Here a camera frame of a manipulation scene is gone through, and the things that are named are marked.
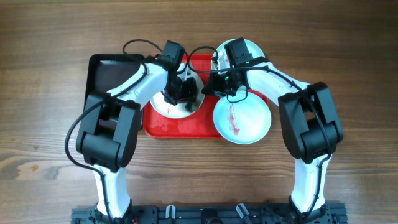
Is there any green yellow sponge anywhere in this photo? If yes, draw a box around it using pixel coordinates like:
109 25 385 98
185 102 199 113

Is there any white plate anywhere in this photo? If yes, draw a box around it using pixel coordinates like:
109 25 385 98
150 63 205 119

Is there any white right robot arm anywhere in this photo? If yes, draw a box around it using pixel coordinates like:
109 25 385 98
203 61 343 222

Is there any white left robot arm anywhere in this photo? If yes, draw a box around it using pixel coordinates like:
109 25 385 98
74 54 191 223

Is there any red tray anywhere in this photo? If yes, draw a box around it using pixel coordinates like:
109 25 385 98
142 53 270 139

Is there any black tray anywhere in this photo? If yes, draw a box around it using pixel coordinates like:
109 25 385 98
84 53 146 131

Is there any light blue far plate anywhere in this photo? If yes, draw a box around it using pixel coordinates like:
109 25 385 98
211 39 265 70

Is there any light blue plate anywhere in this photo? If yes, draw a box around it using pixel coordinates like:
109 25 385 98
211 39 265 70
213 91 271 144

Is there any light blue near plate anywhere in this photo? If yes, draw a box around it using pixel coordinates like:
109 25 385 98
213 91 271 144

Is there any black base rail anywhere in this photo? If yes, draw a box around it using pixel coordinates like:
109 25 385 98
70 203 348 224

